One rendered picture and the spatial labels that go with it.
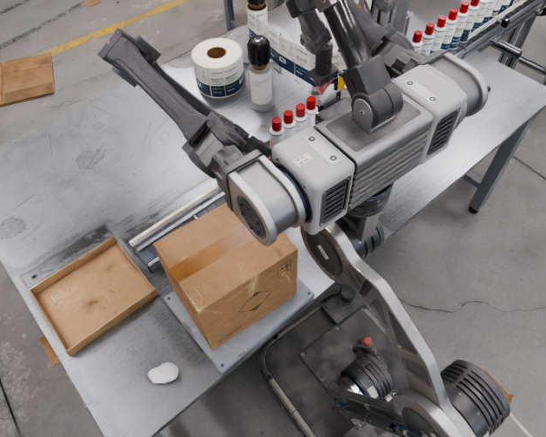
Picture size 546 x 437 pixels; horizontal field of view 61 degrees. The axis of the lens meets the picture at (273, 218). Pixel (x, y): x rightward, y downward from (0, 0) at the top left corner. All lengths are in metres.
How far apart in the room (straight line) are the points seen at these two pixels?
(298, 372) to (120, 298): 0.82
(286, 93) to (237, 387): 1.31
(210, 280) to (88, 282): 0.55
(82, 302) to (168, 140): 0.72
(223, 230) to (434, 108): 0.61
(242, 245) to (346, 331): 0.96
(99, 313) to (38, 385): 1.01
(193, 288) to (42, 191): 0.91
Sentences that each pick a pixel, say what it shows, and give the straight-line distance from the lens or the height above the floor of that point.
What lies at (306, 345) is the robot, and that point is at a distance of 2.01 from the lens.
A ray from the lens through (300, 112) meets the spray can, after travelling 1.59.
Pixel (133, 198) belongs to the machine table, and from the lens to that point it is 1.74.
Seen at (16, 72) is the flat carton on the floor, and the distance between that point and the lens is 4.08.
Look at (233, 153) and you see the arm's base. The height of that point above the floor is 1.48.
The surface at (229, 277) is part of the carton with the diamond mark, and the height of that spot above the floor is 1.12.
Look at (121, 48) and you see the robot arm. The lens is 1.15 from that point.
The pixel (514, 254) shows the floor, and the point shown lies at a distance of 2.76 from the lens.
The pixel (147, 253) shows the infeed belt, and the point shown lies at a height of 0.88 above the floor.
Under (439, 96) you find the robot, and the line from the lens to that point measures 0.98.
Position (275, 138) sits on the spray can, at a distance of 1.57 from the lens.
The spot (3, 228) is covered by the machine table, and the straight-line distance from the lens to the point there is 1.86.
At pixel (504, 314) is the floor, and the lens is 2.56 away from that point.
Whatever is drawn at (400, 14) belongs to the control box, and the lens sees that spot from 1.46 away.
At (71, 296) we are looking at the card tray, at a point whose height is 0.83.
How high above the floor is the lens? 2.13
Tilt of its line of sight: 55 degrees down
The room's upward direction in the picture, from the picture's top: 3 degrees counter-clockwise
